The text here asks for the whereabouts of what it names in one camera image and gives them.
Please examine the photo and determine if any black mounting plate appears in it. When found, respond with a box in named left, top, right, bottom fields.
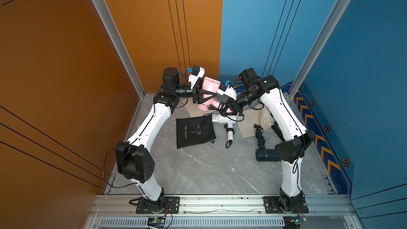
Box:
left=136, top=196, right=180, bottom=214
left=263, top=194, right=309, bottom=214

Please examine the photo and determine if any white hair dryer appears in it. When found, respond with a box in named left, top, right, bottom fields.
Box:
left=212, top=114, right=237, bottom=148

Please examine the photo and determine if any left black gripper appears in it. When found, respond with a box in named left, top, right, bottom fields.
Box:
left=173, top=80, right=216, bottom=107

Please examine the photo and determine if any left green circuit board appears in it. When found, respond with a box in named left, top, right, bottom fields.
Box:
left=146, top=217, right=166, bottom=229

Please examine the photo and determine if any beige cloth bag rear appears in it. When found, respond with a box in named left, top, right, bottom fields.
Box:
left=185, top=101, right=206, bottom=117

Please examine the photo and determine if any beige cloth bag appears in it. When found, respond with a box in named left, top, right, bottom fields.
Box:
left=185, top=101, right=206, bottom=117
left=237, top=107, right=274, bottom=138

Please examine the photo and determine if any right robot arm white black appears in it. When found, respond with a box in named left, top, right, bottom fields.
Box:
left=212, top=68, right=315, bottom=213

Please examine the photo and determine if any right green circuit board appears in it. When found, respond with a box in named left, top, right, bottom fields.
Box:
left=283, top=217, right=307, bottom=229

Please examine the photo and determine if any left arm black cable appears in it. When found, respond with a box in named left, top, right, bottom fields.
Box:
left=102, top=144, right=136, bottom=189

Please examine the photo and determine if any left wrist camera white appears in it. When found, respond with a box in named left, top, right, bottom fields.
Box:
left=187, top=65, right=205, bottom=90

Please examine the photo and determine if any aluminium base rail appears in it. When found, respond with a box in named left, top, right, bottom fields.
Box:
left=84, top=194, right=363, bottom=229

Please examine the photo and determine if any black drawstring dryer bag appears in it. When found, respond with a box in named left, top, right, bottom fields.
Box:
left=176, top=113, right=216, bottom=149

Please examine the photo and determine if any beige cloth bag right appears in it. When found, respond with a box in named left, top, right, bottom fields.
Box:
left=237, top=107, right=274, bottom=138

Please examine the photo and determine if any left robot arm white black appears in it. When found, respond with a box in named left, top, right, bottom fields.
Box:
left=115, top=66, right=221, bottom=213

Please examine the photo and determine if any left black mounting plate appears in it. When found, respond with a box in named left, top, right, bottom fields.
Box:
left=136, top=196, right=180, bottom=214

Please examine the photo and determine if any green circuit board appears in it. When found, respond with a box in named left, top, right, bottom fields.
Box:
left=146, top=217, right=166, bottom=229
left=283, top=217, right=307, bottom=229

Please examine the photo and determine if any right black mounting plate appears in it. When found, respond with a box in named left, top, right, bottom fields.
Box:
left=263, top=194, right=309, bottom=214

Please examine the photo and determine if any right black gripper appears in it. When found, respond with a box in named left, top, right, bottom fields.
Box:
left=219, top=89, right=259, bottom=116

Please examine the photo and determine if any dark green hair dryer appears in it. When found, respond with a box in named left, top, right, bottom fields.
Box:
left=254, top=124, right=280, bottom=162

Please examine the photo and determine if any pink hair dryer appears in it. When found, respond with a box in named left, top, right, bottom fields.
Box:
left=197, top=77, right=236, bottom=111

